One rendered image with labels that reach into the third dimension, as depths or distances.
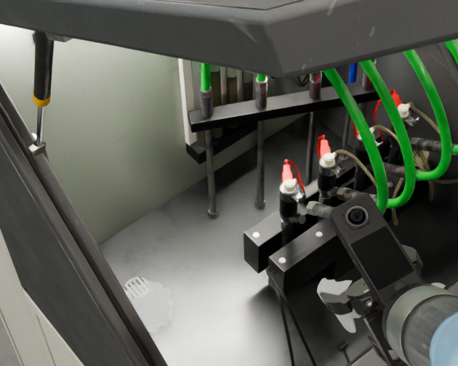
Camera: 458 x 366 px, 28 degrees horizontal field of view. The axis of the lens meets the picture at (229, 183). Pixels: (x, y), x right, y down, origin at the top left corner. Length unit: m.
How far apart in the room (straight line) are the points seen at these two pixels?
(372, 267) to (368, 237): 0.03
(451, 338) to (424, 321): 0.05
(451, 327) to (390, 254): 0.17
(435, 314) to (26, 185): 0.60
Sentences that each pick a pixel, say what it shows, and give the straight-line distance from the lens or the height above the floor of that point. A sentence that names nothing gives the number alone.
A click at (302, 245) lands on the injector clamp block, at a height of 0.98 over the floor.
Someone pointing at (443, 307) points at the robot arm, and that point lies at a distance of 0.78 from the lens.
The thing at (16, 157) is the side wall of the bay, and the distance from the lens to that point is 1.17.
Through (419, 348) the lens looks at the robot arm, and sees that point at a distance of 0.77.
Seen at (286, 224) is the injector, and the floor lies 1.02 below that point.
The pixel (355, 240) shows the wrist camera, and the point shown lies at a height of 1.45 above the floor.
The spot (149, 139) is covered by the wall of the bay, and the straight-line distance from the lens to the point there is 1.55.
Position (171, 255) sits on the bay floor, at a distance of 1.63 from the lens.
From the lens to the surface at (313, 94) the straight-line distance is 1.49.
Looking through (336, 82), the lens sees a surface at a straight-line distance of 1.12.
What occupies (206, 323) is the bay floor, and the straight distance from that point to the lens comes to 1.55.
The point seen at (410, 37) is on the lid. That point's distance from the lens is 0.44.
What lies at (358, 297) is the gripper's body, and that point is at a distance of 0.91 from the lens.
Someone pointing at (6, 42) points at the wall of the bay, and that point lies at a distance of 1.26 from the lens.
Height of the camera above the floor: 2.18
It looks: 51 degrees down
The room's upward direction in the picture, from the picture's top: 2 degrees counter-clockwise
